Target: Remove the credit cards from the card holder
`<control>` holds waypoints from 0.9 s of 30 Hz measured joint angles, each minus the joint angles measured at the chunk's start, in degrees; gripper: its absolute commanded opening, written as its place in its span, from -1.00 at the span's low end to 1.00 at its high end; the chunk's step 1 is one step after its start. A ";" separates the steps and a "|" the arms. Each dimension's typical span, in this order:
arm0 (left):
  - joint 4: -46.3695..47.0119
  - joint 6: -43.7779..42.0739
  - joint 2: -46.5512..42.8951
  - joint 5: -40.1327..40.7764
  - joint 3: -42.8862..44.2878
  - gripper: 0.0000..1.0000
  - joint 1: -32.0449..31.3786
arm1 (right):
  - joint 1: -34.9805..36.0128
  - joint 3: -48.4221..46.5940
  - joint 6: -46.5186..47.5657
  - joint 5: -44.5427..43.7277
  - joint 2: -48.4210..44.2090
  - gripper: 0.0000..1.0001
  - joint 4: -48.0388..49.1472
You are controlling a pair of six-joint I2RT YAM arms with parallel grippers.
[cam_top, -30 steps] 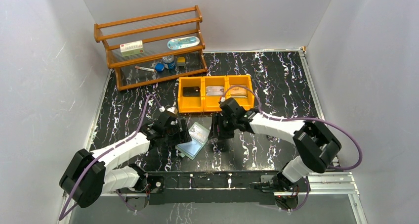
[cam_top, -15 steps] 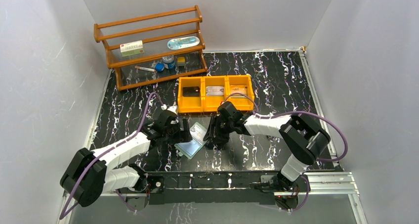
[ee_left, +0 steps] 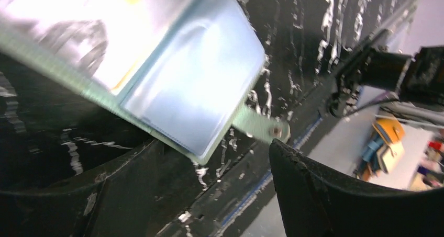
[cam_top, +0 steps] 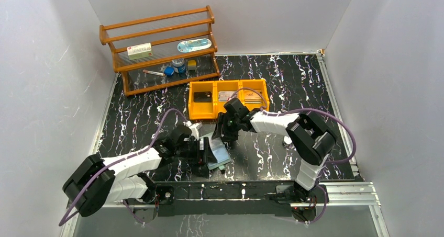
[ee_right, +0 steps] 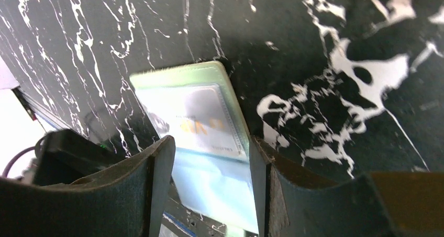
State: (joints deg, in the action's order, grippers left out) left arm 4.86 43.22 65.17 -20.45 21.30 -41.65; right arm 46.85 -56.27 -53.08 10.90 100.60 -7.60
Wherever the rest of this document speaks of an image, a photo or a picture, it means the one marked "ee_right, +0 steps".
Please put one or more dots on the white printed card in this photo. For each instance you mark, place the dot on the white printed card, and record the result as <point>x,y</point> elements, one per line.
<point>196,116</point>

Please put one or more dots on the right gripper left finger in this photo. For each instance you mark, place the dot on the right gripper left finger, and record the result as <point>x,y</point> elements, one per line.
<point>125,199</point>

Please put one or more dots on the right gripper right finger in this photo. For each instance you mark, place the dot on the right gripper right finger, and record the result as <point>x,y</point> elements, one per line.
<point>290,200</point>

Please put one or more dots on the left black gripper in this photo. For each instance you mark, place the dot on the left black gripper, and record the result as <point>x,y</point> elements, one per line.
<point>64,156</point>

